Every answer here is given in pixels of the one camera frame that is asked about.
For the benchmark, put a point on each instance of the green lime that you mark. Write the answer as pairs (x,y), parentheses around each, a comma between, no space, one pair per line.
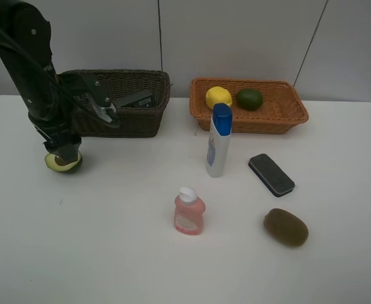
(249,99)

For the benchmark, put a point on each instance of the yellow lemon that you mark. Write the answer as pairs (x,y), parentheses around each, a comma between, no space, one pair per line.
(217,95)

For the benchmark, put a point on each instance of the brown kiwi fruit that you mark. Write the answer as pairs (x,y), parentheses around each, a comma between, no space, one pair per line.
(286,227)

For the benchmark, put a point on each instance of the orange wicker basket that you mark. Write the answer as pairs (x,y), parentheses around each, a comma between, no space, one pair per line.
(282,107)

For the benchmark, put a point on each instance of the halved avocado with pit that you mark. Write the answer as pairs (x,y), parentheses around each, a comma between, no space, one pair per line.
(74,166)

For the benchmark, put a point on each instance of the white shampoo bottle blue cap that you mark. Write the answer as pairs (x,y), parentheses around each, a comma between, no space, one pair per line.
(219,139)

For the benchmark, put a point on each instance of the dark brown wicker basket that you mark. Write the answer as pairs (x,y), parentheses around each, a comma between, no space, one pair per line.
(135,122)

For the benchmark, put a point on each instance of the dark green pump bottle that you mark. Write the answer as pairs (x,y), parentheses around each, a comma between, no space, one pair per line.
(140,99)

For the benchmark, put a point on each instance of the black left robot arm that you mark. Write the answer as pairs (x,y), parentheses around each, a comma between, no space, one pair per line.
(25,52)

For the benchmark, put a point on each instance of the pink soap bottle white cap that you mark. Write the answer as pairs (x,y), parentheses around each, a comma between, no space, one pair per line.
(189,212)

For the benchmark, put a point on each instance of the grey whiteboard eraser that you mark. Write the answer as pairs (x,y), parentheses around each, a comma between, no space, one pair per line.
(271,175)

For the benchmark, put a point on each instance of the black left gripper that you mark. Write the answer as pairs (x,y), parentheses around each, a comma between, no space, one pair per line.
(62,139)

